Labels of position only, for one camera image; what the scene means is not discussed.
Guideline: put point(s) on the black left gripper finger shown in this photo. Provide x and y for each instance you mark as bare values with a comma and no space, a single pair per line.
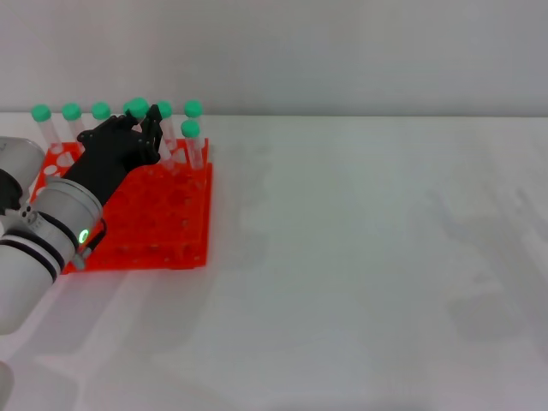
154,124
122,122

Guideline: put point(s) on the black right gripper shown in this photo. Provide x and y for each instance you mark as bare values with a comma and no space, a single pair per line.
107,162

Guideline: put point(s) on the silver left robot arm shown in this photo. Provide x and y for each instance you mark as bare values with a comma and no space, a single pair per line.
43,222

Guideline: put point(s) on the orange test tube rack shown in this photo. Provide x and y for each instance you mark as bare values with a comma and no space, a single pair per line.
171,214

